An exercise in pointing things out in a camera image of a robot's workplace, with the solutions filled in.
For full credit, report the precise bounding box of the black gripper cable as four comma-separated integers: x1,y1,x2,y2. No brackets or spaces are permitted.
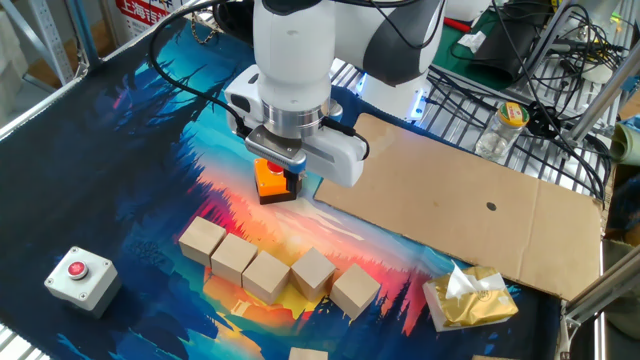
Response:
147,0,251,140

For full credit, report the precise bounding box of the slanted aluminium profile post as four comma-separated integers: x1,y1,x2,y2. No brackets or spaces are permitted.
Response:
567,49,640,145

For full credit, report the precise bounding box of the grey box with red button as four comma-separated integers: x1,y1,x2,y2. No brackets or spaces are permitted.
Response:
43,245,123,320

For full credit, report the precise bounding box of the silver table edge rail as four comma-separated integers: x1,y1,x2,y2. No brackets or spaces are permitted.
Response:
0,0,201,141

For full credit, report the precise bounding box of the grey perforated metal upright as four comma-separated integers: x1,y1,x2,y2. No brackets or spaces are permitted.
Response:
27,0,76,86

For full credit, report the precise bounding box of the red pen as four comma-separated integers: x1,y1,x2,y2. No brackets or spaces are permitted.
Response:
442,16,474,34

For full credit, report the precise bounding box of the white paper label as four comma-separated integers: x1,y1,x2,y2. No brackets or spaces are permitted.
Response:
457,30,488,54

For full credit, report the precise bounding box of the glass jar with yellow lid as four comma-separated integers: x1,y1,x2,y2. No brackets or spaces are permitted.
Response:
473,101,531,162

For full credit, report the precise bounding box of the black fuzzy bag with chain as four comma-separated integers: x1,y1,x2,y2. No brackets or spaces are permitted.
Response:
189,0,256,47

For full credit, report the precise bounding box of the black power plug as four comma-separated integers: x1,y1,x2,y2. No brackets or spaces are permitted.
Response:
526,101,562,140

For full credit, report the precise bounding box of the orange emergency stop button box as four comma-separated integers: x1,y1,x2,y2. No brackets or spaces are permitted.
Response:
253,157,304,206

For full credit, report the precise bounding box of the light wooden cube block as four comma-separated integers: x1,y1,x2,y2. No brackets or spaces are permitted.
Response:
241,249,292,306
178,215,228,268
290,246,338,303
210,232,259,288
288,346,330,360
328,262,382,321

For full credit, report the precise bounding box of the colourful forest print mat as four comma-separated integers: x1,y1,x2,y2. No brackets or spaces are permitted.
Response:
0,13,564,360

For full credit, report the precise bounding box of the aluminium profile bar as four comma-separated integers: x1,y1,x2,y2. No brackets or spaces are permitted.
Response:
558,247,640,329

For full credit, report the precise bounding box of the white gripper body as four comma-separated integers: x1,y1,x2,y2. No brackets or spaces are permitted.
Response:
223,64,370,189

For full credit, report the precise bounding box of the green cutting mat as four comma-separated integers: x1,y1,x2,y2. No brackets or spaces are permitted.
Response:
432,9,524,92

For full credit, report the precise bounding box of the green rolled sheet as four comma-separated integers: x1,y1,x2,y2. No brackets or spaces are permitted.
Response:
608,117,640,167

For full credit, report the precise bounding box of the flat brown cardboard sheet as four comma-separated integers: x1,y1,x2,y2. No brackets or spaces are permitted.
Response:
313,112,605,302

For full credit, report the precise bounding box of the blue-grey metal post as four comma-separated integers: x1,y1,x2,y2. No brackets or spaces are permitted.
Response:
65,0,104,69

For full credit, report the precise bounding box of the gold tissue pack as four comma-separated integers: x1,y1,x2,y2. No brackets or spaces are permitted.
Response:
422,259,520,333

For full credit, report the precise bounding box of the white box with red print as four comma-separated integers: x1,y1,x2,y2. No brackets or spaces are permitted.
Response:
114,0,187,40

